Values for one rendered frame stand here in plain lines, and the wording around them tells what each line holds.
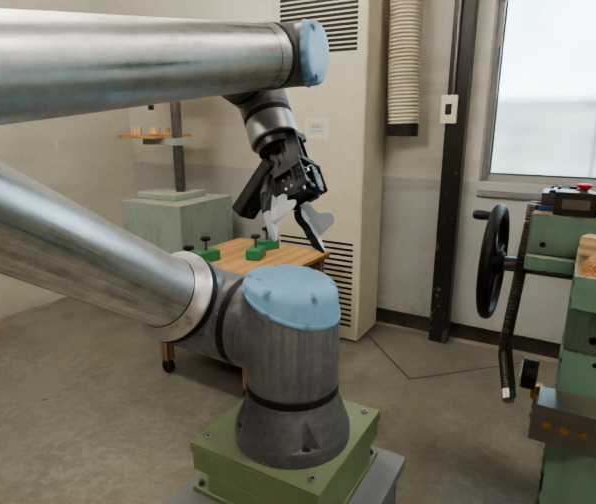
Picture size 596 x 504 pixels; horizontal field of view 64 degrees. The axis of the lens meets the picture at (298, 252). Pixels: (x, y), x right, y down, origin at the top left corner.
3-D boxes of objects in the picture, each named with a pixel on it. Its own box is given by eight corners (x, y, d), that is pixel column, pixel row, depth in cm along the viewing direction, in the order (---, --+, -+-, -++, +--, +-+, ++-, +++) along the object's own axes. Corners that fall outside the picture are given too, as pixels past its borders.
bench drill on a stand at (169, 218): (178, 288, 342) (161, 50, 300) (250, 303, 313) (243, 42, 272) (125, 310, 301) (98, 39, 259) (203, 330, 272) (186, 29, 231)
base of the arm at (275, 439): (314, 487, 68) (315, 426, 65) (212, 443, 77) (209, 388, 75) (367, 418, 84) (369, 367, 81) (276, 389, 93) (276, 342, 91)
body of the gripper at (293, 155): (307, 184, 76) (286, 122, 80) (266, 208, 80) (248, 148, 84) (330, 195, 83) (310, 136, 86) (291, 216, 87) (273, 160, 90)
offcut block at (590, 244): (577, 254, 93) (580, 236, 92) (585, 251, 95) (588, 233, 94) (604, 259, 89) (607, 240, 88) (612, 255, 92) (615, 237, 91)
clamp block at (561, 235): (533, 240, 116) (537, 203, 114) (597, 247, 110) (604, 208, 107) (525, 254, 104) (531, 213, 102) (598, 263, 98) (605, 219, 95)
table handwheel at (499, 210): (463, 314, 108) (482, 318, 133) (564, 334, 98) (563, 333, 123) (484, 189, 109) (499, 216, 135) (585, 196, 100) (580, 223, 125)
